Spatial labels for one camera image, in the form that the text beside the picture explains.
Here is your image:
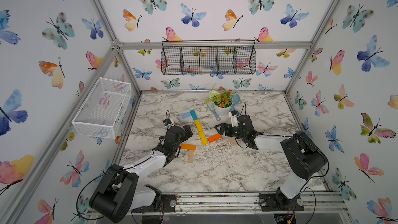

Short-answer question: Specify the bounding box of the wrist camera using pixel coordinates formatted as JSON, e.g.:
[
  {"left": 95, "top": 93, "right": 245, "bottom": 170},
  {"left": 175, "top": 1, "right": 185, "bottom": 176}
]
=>
[
  {"left": 228, "top": 110, "right": 239, "bottom": 127},
  {"left": 163, "top": 118, "right": 173, "bottom": 127}
]

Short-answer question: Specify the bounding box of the white mesh basket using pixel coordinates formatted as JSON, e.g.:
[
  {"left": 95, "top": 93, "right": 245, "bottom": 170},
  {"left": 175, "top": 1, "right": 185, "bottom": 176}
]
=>
[{"left": 72, "top": 77, "right": 132, "bottom": 139}]

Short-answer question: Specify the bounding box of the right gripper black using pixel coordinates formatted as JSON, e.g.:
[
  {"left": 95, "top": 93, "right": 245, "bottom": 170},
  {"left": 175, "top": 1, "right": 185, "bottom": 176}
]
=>
[{"left": 214, "top": 122, "right": 246, "bottom": 141}]

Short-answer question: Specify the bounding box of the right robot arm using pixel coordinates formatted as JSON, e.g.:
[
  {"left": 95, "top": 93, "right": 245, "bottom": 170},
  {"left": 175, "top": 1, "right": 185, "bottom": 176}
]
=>
[{"left": 215, "top": 115, "right": 328, "bottom": 212}]

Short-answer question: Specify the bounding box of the artificial green orange plant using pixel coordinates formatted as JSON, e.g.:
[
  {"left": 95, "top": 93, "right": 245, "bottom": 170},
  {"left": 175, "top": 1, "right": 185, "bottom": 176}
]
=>
[{"left": 204, "top": 85, "right": 234, "bottom": 108}]

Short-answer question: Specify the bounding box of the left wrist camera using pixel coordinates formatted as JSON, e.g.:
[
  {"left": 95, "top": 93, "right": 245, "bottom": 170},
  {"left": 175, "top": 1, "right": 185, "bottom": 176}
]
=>
[{"left": 163, "top": 118, "right": 173, "bottom": 127}]

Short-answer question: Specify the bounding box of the light blue dustpan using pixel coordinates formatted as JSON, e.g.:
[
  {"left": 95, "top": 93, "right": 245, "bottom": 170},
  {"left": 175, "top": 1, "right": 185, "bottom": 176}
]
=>
[{"left": 231, "top": 94, "right": 240, "bottom": 112}]

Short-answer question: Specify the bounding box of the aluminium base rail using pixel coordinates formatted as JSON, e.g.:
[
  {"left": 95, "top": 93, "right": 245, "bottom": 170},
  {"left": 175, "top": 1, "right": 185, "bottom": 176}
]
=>
[{"left": 125, "top": 191, "right": 348, "bottom": 215}]

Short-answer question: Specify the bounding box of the white flower pot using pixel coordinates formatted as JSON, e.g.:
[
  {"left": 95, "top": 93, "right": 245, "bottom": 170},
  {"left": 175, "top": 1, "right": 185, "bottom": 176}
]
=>
[{"left": 213, "top": 103, "right": 232, "bottom": 117}]

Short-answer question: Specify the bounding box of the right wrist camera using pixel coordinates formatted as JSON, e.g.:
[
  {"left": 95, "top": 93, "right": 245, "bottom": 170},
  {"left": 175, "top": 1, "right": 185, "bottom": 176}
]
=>
[{"left": 228, "top": 110, "right": 239, "bottom": 127}]

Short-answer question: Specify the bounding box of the natural wood block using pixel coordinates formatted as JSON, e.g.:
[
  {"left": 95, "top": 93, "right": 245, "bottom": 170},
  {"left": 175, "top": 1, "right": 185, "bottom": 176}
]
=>
[
  {"left": 228, "top": 137, "right": 238, "bottom": 146},
  {"left": 188, "top": 150, "right": 194, "bottom": 163}
]

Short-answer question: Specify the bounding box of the red orange block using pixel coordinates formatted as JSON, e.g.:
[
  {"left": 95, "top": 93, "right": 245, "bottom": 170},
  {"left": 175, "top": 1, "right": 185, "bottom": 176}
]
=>
[{"left": 207, "top": 134, "right": 223, "bottom": 143}]

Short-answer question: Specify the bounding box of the light blue block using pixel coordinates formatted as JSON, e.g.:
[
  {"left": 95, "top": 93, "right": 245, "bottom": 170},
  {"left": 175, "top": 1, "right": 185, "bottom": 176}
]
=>
[{"left": 182, "top": 112, "right": 191, "bottom": 119}]

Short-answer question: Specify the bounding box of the yellow block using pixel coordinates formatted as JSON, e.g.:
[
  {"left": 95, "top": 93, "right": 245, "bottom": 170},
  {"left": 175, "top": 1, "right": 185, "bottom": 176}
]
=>
[
  {"left": 199, "top": 131, "right": 208, "bottom": 146},
  {"left": 194, "top": 120, "right": 203, "bottom": 132}
]

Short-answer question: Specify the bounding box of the teal small brush handle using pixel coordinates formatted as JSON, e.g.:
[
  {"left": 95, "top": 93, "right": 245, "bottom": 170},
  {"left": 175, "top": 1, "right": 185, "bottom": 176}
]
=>
[{"left": 207, "top": 103, "right": 221, "bottom": 121}]

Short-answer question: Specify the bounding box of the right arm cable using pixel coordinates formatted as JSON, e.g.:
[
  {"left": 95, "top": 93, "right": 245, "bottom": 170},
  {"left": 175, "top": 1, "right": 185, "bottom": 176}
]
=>
[{"left": 234, "top": 102, "right": 330, "bottom": 224}]

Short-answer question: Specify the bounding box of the teal block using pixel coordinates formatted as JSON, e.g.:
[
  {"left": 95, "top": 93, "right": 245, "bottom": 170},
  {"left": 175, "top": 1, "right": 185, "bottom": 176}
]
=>
[{"left": 190, "top": 110, "right": 198, "bottom": 121}]

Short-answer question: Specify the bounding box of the black wire basket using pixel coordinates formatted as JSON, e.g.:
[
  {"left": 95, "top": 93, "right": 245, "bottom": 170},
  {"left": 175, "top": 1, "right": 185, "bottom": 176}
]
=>
[{"left": 161, "top": 39, "right": 257, "bottom": 75}]

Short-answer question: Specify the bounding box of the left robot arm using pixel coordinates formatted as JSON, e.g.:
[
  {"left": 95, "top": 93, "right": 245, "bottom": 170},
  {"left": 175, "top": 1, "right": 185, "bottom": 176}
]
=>
[{"left": 89, "top": 125, "right": 193, "bottom": 223}]

